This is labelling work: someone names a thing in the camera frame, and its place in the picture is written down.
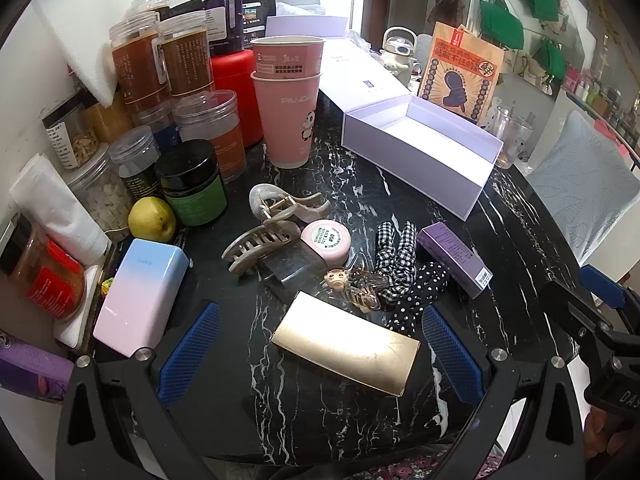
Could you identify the small dark label jar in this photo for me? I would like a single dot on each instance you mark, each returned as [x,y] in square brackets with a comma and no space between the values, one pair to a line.
[132,165]

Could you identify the gold jar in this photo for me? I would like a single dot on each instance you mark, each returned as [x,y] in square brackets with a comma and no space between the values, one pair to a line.
[110,117]

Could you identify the dark translucent small box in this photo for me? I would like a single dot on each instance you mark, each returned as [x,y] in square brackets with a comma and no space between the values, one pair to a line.
[285,272]

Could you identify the green label dark jar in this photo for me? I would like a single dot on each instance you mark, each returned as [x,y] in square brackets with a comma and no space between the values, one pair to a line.
[192,185]

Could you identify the amber contents plastic jar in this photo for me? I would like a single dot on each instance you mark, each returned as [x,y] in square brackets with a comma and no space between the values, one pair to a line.
[137,65]
[185,60]

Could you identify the dark hanging bag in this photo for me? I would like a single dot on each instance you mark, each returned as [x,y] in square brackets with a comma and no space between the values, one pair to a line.
[445,2]

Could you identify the clear glass cup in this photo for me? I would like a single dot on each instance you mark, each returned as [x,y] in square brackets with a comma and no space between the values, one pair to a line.
[512,135]

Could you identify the brown printed paper bag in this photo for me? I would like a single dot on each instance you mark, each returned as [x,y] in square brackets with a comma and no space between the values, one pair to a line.
[457,75]

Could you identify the clear star hair clip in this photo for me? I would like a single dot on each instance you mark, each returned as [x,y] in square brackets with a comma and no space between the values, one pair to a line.
[357,287]

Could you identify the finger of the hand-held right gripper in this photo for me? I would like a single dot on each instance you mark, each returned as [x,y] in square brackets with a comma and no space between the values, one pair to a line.
[575,315]
[602,285]

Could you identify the small purple box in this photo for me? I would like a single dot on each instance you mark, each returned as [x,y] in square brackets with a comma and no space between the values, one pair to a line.
[455,257]

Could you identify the white cubes plastic jar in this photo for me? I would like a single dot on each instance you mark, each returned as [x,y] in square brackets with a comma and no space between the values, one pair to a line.
[102,195]

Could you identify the person's right hand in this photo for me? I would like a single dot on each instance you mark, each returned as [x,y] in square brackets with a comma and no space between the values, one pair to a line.
[602,435]

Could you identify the yellow green pear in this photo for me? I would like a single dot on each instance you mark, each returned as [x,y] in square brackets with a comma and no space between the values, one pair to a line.
[150,217]

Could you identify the cream water bottle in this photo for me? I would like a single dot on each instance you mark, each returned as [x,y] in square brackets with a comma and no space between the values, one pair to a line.
[400,57]

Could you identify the pink panda paper cup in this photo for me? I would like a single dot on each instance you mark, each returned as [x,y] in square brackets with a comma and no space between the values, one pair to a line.
[287,120]

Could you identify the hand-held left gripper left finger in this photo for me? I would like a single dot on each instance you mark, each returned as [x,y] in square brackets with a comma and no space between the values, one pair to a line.
[192,355]

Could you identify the dark label plastic jar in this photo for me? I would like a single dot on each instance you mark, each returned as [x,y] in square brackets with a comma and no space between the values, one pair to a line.
[222,15]

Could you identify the seed filled jar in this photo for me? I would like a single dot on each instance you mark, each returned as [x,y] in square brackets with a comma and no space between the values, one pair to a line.
[70,137]

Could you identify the white tube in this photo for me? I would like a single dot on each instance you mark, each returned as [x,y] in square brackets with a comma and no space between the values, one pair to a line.
[60,210]

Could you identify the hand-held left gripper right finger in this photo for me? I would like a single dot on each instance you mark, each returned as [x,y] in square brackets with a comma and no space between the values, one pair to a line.
[450,360]

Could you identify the floral patterned cloth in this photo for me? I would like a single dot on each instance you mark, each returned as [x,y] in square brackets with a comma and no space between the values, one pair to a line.
[400,470]

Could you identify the pearl white hair claw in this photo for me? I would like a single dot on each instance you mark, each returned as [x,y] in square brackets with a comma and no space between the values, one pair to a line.
[295,207]

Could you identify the blue label plastic jar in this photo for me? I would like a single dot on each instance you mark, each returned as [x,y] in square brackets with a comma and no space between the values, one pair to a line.
[160,127]

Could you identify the gold rectangular box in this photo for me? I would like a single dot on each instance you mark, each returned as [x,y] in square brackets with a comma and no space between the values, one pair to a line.
[345,345]

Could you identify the lavender gift box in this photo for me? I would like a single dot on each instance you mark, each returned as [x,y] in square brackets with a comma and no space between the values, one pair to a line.
[425,145]

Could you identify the beige hair claw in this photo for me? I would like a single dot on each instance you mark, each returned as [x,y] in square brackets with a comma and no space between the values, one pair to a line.
[255,247]

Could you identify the clear lid plastic jar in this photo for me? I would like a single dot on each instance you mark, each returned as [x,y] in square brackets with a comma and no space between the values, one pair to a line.
[150,0]

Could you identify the red canister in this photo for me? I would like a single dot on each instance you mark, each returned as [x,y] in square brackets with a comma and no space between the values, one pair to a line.
[235,90]

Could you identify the polka dot scrunchie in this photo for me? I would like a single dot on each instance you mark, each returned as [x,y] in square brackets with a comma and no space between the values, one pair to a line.
[425,295]

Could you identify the row of bottles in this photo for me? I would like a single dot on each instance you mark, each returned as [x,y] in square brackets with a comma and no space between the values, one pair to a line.
[607,95]

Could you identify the blue pink gradient box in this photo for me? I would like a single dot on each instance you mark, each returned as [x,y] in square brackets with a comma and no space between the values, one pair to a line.
[137,295]

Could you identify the dark printed packet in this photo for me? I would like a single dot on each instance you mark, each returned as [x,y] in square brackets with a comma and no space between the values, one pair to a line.
[259,15]

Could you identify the checkered black white scrunchie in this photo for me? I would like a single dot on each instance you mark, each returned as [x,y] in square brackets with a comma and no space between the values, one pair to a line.
[395,255]

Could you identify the red label jar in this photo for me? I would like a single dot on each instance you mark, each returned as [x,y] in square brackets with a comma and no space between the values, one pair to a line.
[47,280]

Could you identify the purple pouch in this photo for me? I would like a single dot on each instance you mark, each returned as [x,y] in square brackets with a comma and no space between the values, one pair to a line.
[30,365]

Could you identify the pink round compact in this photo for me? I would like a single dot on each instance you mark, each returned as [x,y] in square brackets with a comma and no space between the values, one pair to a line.
[327,242]

